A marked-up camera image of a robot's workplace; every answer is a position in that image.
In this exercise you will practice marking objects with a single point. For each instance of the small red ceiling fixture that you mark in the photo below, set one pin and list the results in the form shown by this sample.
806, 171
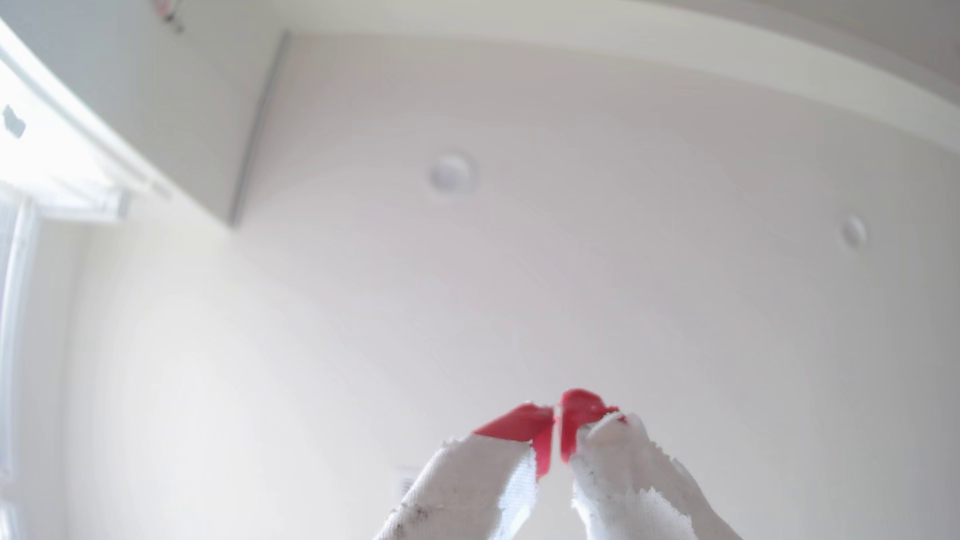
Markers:
166, 10

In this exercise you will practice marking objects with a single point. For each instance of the round recessed ceiling light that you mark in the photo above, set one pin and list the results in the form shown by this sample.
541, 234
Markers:
853, 232
451, 174

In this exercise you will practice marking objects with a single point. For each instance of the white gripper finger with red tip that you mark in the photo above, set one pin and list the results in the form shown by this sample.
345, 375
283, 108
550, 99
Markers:
630, 480
465, 487

